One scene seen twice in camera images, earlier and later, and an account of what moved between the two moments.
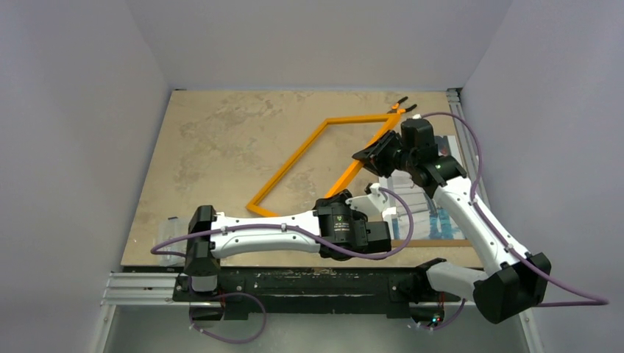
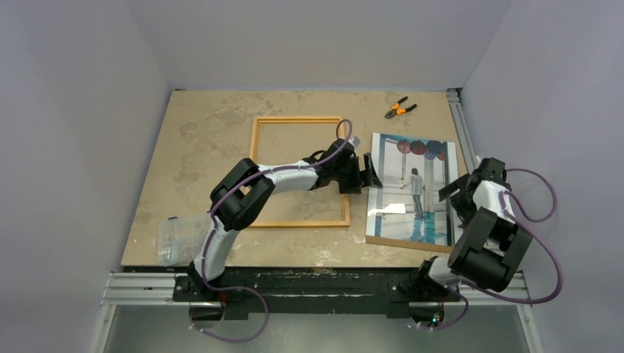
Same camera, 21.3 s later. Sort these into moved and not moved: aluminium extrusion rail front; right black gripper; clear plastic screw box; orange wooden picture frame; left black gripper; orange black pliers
Moved: left black gripper; right black gripper; orange wooden picture frame
Not moved: orange black pliers; clear plastic screw box; aluminium extrusion rail front
